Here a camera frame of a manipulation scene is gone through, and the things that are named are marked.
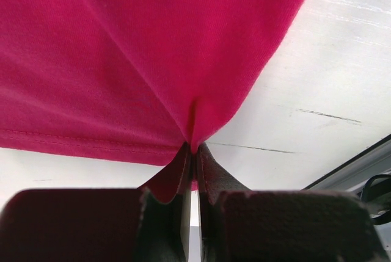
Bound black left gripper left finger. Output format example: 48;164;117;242
1;144;191;261

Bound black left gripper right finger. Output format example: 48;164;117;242
195;144;389;261

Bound magenta t shirt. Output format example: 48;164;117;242
0;0;323;205

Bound aluminium front frame rail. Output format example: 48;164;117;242
304;135;390;193

